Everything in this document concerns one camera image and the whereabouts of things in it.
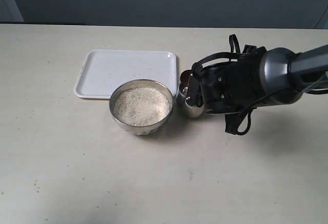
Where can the stainless steel cup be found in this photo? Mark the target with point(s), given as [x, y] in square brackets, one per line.
[183, 108]

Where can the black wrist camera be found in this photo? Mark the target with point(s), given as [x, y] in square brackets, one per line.
[194, 94]

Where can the white plastic tray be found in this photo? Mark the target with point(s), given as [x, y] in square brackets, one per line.
[105, 70]

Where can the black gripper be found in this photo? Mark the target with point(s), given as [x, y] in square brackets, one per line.
[223, 88]

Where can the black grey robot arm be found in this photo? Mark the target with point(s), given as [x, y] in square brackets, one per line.
[273, 77]

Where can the dark brown wooden spoon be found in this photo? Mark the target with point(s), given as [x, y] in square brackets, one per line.
[184, 78]

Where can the steel bowl of rice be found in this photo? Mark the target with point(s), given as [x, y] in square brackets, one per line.
[141, 106]

